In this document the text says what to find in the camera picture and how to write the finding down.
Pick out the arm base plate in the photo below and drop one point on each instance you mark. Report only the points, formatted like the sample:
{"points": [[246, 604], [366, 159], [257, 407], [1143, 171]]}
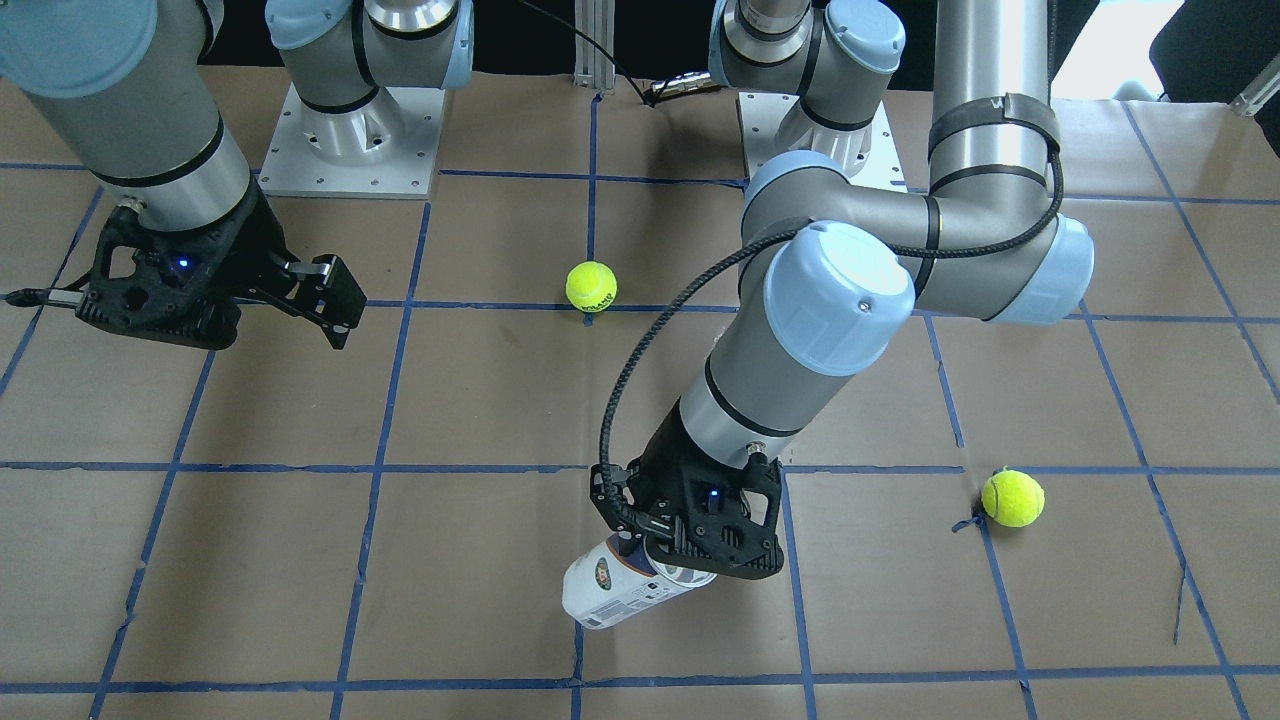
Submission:
{"points": [[385, 150], [774, 123]]}

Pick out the yellow tennis ball centre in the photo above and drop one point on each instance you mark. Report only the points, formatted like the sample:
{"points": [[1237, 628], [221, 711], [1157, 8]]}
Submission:
{"points": [[591, 287]]}

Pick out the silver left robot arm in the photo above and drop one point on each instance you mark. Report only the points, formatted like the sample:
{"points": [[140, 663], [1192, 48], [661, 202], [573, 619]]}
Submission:
{"points": [[829, 272]]}

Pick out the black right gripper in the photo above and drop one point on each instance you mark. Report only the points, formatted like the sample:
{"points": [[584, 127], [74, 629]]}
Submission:
{"points": [[254, 238]]}

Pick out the blue white tennis ball can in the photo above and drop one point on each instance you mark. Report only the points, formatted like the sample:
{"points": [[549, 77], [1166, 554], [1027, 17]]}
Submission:
{"points": [[618, 579]]}

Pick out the aluminium profile post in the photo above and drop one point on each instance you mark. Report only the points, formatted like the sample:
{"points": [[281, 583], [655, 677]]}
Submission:
{"points": [[594, 40]]}

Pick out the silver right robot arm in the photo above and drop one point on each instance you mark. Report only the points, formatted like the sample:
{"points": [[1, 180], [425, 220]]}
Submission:
{"points": [[118, 82]]}

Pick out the yellow tennis ball near tape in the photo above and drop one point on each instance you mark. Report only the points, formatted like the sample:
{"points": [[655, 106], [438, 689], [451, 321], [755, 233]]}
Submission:
{"points": [[1012, 498]]}

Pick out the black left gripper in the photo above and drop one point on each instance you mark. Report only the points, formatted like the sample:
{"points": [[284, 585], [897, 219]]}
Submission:
{"points": [[662, 452]]}

